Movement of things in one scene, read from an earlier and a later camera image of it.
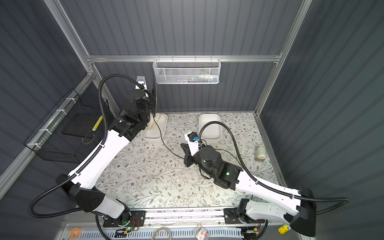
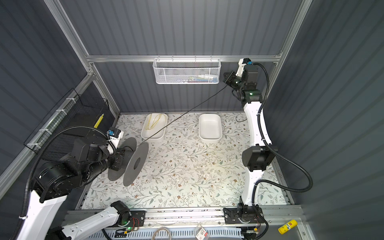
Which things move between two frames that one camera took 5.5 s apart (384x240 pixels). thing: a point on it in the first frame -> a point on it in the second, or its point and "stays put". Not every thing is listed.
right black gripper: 188,156 -> 228,80
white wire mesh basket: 186,70 stays put
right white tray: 212,131 stays put
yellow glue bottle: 283,229 stays put
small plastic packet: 200,232 stays put
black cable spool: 154,98 -> 133,163
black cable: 182,157 -> 189,110
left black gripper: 147,101 -> 118,156
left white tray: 152,132 stays put
